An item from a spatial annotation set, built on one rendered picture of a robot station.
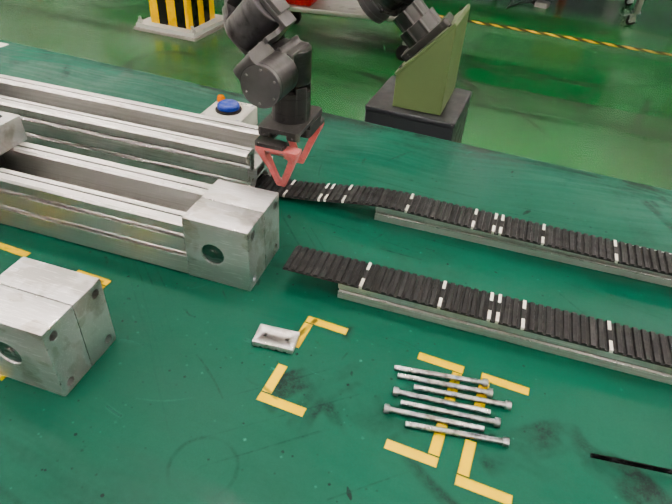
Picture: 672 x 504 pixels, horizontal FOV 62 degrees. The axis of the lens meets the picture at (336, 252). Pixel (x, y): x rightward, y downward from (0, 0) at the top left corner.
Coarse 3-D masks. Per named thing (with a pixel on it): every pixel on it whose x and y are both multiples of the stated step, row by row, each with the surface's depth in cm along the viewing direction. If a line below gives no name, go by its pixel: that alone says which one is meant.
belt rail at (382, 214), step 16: (384, 208) 86; (400, 224) 87; (416, 224) 86; (432, 224) 86; (448, 224) 84; (480, 240) 84; (496, 240) 83; (512, 240) 82; (544, 256) 82; (560, 256) 82; (576, 256) 82; (608, 272) 81; (624, 272) 80; (640, 272) 80; (656, 272) 78
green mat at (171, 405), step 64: (0, 64) 128; (64, 64) 130; (384, 128) 113; (448, 192) 96; (512, 192) 97; (576, 192) 98; (640, 192) 99; (0, 256) 76; (64, 256) 77; (384, 256) 81; (448, 256) 82; (512, 256) 83; (128, 320) 69; (192, 320) 69; (256, 320) 70; (384, 320) 71; (640, 320) 73; (0, 384) 60; (128, 384) 61; (192, 384) 62; (256, 384) 62; (320, 384) 63; (384, 384) 63; (576, 384) 65; (640, 384) 65; (0, 448) 55; (64, 448) 55; (128, 448) 55; (192, 448) 56; (256, 448) 56; (320, 448) 56; (384, 448) 57; (448, 448) 57; (512, 448) 58; (576, 448) 58; (640, 448) 58
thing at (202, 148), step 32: (0, 96) 96; (32, 96) 100; (64, 96) 98; (96, 96) 98; (32, 128) 95; (64, 128) 93; (96, 128) 91; (128, 128) 89; (160, 128) 96; (192, 128) 94; (224, 128) 92; (256, 128) 92; (128, 160) 93; (160, 160) 90; (192, 160) 88; (224, 160) 88; (256, 160) 91
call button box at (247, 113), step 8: (216, 104) 104; (240, 104) 104; (248, 104) 104; (208, 112) 101; (216, 112) 101; (224, 112) 101; (232, 112) 101; (240, 112) 102; (248, 112) 102; (256, 112) 104; (232, 120) 99; (240, 120) 99; (248, 120) 102; (256, 120) 105
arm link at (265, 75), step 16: (272, 0) 73; (272, 16) 74; (288, 16) 76; (272, 32) 74; (256, 48) 72; (272, 48) 74; (240, 64) 71; (256, 64) 70; (272, 64) 71; (288, 64) 73; (240, 80) 72; (256, 80) 71; (272, 80) 71; (288, 80) 73; (256, 96) 73; (272, 96) 72
